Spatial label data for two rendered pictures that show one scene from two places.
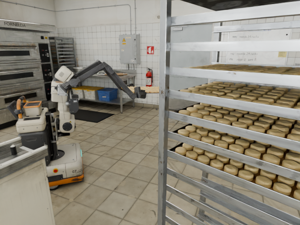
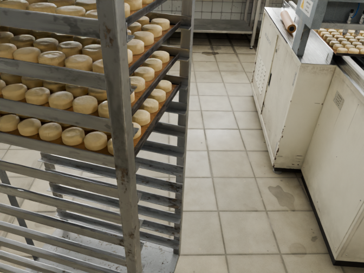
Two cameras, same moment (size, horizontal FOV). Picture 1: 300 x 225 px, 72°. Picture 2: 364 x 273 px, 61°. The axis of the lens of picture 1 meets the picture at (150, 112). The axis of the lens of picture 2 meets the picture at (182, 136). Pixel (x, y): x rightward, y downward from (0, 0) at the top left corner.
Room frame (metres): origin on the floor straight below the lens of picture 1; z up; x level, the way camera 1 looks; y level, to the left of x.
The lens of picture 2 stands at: (1.62, -0.47, 1.47)
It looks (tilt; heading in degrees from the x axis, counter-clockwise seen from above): 35 degrees down; 152
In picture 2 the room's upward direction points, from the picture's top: 3 degrees clockwise
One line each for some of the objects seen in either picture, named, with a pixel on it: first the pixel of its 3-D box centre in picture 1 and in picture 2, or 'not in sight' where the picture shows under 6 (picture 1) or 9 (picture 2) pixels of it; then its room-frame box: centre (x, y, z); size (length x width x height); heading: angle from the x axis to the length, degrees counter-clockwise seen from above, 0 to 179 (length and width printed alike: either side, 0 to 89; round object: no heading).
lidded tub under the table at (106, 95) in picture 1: (107, 94); not in sight; (5.39, 1.12, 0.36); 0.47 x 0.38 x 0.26; 158
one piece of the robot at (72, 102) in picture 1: (72, 101); not in sight; (2.32, 0.90, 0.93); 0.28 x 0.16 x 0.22; 21
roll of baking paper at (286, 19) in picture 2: not in sight; (287, 20); (-0.13, 1.27, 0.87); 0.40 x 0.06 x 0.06; 146
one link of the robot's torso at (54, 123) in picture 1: (64, 126); not in sight; (2.34, 1.04, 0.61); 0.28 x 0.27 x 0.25; 21
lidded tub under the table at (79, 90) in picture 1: (82, 91); not in sight; (5.73, 1.90, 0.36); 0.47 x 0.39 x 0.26; 154
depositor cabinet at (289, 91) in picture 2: not in sight; (312, 85); (0.09, 1.46, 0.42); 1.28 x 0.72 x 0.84; 151
